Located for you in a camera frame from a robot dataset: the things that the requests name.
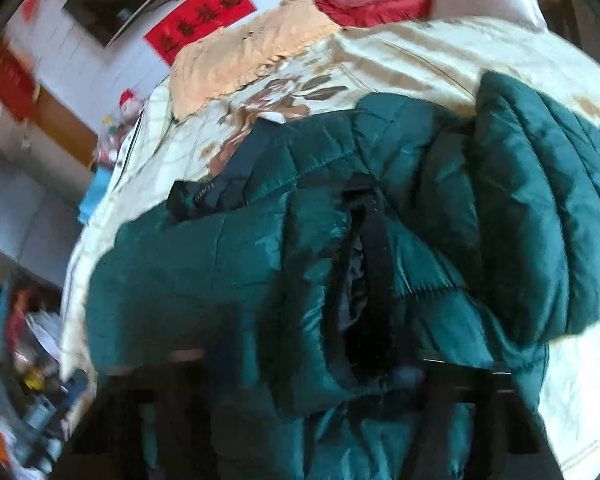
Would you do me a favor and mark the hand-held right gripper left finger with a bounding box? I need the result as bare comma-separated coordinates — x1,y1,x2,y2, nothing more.
80,357,217,480

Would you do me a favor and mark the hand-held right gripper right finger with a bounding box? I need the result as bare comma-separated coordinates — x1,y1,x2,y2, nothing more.
415,352,537,461

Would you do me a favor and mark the green puffer jacket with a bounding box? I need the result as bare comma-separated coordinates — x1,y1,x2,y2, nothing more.
85,71,600,480

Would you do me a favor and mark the blue cloth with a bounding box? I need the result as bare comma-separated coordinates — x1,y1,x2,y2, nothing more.
77,167,112,223

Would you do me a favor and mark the wooden cabinet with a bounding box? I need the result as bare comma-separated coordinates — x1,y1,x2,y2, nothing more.
27,85,98,168

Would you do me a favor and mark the floral bed sheet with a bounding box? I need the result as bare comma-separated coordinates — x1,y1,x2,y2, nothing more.
60,17,600,480

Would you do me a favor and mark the red hanging decoration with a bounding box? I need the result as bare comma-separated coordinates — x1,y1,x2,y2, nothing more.
0,42,41,121

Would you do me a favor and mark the beige cloth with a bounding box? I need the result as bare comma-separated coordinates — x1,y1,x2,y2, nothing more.
170,0,346,121

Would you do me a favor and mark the red wall banner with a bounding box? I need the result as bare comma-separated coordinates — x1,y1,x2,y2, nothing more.
144,0,257,67

